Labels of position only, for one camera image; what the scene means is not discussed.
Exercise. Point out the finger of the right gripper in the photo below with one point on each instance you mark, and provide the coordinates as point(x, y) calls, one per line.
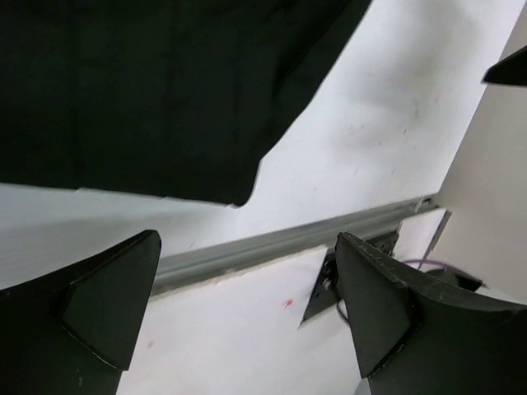
point(510, 71)

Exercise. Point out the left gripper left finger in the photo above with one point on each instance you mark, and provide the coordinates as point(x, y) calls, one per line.
point(74, 330)

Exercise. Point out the front aluminium rail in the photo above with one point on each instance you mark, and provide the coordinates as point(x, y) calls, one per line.
point(185, 269)

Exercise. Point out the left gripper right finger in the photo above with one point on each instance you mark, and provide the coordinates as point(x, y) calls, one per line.
point(416, 334)

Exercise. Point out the black pleated skirt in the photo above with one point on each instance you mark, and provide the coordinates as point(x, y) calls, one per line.
point(179, 99)

